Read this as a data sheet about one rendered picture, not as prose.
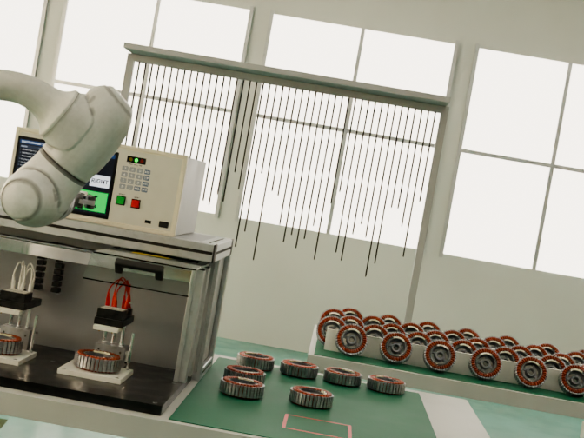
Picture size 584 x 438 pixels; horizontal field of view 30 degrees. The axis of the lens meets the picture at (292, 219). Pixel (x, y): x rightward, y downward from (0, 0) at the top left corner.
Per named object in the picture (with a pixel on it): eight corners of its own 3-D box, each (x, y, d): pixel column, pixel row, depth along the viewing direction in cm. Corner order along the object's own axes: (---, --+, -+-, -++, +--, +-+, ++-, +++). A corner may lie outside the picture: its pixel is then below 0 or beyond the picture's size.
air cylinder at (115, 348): (121, 368, 270) (125, 347, 270) (91, 363, 271) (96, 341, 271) (125, 366, 275) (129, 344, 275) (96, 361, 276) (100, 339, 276)
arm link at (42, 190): (49, 238, 203) (94, 185, 202) (23, 242, 187) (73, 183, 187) (5, 200, 203) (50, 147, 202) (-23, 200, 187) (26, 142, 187)
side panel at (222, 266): (199, 381, 284) (220, 259, 283) (188, 379, 284) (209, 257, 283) (212, 365, 312) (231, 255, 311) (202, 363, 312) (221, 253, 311)
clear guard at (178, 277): (188, 297, 242) (192, 270, 241) (82, 278, 243) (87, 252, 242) (206, 286, 274) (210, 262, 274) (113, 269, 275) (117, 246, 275)
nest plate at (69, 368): (120, 384, 251) (121, 379, 251) (56, 373, 251) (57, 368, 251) (132, 374, 266) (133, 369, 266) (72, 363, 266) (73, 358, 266)
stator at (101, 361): (114, 376, 253) (117, 361, 253) (67, 368, 253) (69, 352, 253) (124, 369, 264) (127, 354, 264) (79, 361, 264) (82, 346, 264)
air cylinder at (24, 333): (26, 351, 271) (29, 329, 271) (-4, 346, 272) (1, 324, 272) (32, 348, 276) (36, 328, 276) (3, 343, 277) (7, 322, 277)
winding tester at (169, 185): (174, 236, 270) (188, 155, 270) (3, 207, 272) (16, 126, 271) (195, 232, 309) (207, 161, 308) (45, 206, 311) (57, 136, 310)
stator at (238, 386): (257, 402, 268) (260, 388, 268) (214, 394, 270) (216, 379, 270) (267, 395, 279) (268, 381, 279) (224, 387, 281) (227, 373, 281)
